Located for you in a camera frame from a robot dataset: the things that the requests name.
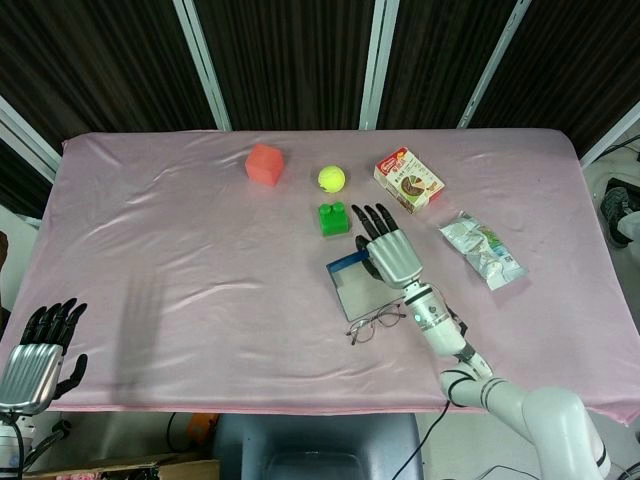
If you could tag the blue glasses case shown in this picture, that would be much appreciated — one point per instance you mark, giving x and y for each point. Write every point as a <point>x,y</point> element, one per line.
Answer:
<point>357,292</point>

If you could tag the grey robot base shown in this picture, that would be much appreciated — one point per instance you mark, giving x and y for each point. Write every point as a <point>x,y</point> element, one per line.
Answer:
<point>320,445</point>

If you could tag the thin-framed eyeglasses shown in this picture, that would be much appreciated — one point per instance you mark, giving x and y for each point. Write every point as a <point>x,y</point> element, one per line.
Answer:
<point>361,333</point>

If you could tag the red foam cube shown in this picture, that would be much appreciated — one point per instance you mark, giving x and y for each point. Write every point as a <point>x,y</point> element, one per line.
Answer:
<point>264,165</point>

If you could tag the pink tablecloth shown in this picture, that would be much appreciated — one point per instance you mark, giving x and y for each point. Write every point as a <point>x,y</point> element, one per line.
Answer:
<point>200,275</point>

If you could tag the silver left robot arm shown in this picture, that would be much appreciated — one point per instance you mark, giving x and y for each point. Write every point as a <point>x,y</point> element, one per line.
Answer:
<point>10,442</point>

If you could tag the black and silver right hand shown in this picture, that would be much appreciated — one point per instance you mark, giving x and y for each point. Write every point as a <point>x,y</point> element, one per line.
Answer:
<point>395,257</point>

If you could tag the white plastic snack bag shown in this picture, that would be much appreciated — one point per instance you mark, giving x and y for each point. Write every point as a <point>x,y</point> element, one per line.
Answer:
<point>480,250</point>

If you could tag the orange object under table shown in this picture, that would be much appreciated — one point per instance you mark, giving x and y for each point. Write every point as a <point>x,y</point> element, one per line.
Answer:
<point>200,430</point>

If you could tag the white partition post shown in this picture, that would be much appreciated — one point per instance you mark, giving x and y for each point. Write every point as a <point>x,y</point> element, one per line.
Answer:
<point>378,65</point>
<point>612,132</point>
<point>495,65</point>
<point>202,65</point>
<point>27,137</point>

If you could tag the white and red snack carton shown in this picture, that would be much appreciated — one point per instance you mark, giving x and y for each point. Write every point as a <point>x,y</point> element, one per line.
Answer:
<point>407,180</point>

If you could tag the yellow tennis ball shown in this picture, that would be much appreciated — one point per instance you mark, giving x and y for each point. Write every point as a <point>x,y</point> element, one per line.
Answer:
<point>332,179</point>

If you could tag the green toy brick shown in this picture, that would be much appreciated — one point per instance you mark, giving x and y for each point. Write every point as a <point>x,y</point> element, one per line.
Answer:
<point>334,222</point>

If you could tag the white and silver right robot arm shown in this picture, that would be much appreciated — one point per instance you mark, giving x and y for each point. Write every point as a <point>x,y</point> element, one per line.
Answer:
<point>550,415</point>

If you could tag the black and silver left hand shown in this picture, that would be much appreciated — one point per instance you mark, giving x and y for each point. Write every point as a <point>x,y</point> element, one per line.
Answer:
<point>30,372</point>

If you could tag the black sneaker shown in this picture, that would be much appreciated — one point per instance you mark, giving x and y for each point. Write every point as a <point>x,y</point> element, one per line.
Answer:
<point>616,215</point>

